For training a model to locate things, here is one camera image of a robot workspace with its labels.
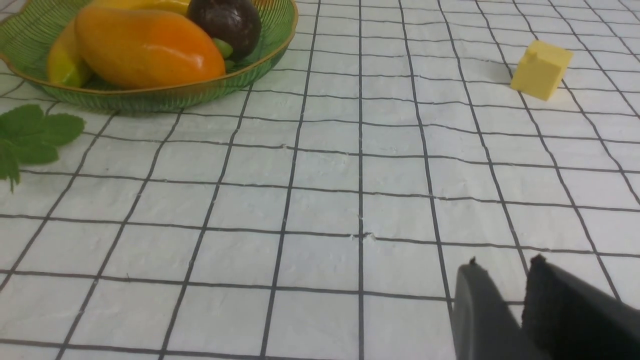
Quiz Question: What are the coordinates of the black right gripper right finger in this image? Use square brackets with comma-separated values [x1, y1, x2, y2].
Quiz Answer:
[521, 255, 640, 360]

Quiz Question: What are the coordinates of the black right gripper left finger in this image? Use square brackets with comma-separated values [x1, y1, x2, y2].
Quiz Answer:
[451, 257, 546, 360]

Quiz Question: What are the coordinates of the dark purple toy passionfruit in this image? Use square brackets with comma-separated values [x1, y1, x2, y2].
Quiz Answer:
[186, 0, 262, 62]

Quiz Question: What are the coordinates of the orange yellow toy mango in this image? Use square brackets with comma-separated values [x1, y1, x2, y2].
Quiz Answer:
[74, 6, 227, 90]

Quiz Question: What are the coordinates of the yellow toy banana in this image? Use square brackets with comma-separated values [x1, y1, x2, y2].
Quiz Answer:
[46, 0, 190, 88]

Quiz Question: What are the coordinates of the orange toy carrot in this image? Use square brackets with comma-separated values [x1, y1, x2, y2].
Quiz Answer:
[0, 104, 86, 192]

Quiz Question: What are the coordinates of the white checkered tablecloth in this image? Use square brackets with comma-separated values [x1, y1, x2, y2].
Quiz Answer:
[1, 0, 639, 360]

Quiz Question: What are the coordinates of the yellow foam cube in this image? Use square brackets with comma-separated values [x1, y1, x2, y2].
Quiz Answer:
[510, 39, 574, 101]

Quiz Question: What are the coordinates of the green glass leaf plate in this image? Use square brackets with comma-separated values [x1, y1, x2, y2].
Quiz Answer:
[0, 0, 298, 113]

